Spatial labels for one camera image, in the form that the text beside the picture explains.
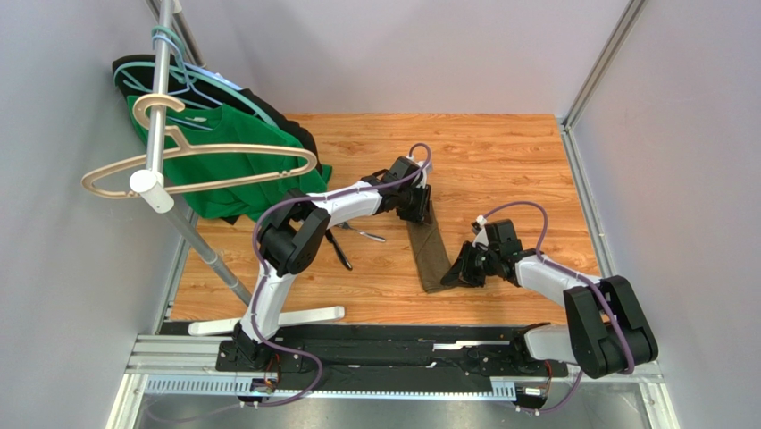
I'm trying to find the teal plastic hanger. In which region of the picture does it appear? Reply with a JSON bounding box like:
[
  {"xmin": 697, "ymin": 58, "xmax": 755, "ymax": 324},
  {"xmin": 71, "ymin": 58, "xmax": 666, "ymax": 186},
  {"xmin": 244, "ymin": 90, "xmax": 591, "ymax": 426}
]
[{"xmin": 113, "ymin": 24, "xmax": 280, "ymax": 127}]

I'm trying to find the beige plastic hanger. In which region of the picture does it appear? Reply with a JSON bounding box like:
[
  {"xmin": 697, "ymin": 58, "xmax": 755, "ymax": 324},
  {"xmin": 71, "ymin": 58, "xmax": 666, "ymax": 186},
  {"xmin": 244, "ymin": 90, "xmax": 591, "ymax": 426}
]
[{"xmin": 81, "ymin": 105, "xmax": 318, "ymax": 199}]

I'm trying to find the green t-shirt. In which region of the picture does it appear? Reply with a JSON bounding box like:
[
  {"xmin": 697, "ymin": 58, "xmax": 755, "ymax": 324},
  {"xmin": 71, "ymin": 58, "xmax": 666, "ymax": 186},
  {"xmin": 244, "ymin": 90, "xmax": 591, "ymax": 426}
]
[{"xmin": 163, "ymin": 105, "xmax": 333, "ymax": 221}]

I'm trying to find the aluminium frame rail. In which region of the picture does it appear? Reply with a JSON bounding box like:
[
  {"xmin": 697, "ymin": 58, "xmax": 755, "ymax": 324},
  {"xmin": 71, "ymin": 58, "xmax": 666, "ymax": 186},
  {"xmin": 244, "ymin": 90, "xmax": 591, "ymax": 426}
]
[{"xmin": 107, "ymin": 325, "xmax": 680, "ymax": 428}]

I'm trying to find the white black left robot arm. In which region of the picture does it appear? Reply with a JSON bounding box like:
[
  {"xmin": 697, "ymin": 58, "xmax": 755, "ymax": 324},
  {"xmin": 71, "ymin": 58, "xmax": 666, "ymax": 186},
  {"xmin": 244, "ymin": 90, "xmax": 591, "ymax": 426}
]
[{"xmin": 232, "ymin": 155, "xmax": 432, "ymax": 368}]

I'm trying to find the brown cloth napkin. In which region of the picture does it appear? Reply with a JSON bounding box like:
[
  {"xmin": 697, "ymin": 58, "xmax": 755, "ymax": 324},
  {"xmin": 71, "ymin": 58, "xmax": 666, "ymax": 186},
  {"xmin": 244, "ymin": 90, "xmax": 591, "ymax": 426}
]
[{"xmin": 406, "ymin": 204, "xmax": 452, "ymax": 294}]

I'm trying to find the light blue wire hanger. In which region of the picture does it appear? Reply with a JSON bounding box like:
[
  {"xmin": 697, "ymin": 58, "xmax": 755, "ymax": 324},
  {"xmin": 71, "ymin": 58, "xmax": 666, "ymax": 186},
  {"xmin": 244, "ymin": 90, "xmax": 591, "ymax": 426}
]
[{"xmin": 124, "ymin": 32, "xmax": 239, "ymax": 129}]

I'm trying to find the black garment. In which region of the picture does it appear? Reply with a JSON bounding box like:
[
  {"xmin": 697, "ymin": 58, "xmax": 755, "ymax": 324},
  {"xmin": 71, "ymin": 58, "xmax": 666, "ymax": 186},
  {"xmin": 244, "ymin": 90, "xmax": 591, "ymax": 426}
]
[{"xmin": 112, "ymin": 55, "xmax": 318, "ymax": 154}]

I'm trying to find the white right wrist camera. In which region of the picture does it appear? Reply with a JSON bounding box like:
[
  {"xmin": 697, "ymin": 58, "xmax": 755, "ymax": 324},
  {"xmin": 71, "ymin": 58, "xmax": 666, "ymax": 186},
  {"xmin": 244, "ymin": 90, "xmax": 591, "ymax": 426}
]
[{"xmin": 472, "ymin": 215, "xmax": 489, "ymax": 248}]

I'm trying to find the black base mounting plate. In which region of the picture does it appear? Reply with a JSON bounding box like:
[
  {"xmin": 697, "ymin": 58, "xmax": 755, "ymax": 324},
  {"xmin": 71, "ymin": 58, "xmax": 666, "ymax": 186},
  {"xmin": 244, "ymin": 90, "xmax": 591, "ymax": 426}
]
[{"xmin": 215, "ymin": 338, "xmax": 569, "ymax": 378}]

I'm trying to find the white rack base foot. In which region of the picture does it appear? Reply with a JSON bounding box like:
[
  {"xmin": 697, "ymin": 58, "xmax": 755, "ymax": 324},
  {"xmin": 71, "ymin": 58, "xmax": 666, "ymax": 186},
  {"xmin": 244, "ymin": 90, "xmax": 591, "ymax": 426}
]
[{"xmin": 188, "ymin": 306, "xmax": 346, "ymax": 336}]

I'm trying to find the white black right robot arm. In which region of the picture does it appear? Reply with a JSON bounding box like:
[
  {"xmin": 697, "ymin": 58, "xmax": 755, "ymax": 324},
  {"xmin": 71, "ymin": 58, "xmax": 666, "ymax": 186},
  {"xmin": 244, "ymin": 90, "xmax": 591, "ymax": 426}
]
[{"xmin": 440, "ymin": 220, "xmax": 659, "ymax": 379}]

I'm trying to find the silver clothes rack pole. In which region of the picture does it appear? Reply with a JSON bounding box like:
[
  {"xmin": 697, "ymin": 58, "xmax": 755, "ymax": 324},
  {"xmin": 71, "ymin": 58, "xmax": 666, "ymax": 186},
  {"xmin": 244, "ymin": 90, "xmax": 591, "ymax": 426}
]
[{"xmin": 130, "ymin": 1, "xmax": 251, "ymax": 304}]

